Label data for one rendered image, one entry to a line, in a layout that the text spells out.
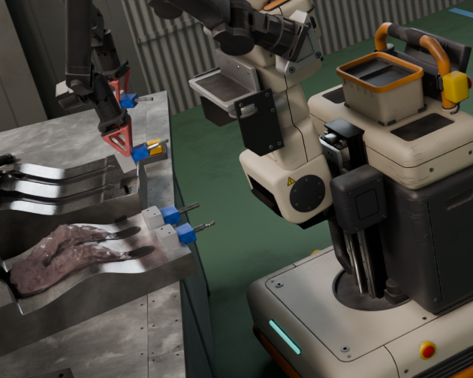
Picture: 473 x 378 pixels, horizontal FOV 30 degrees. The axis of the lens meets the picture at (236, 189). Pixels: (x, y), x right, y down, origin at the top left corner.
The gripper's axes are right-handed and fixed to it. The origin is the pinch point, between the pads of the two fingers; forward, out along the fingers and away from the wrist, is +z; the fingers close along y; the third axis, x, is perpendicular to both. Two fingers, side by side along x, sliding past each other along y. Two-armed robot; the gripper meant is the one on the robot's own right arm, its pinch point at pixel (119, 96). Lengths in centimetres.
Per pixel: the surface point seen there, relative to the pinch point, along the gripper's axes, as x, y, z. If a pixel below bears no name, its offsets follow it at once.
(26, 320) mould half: 18, 92, 9
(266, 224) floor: 2, -79, 95
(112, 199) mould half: 19, 49, 6
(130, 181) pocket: 18.4, 38.5, 7.3
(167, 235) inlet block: 39, 65, 7
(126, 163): 21.0, 41.8, 0.4
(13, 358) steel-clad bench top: 15, 97, 15
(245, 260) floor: 0, -53, 95
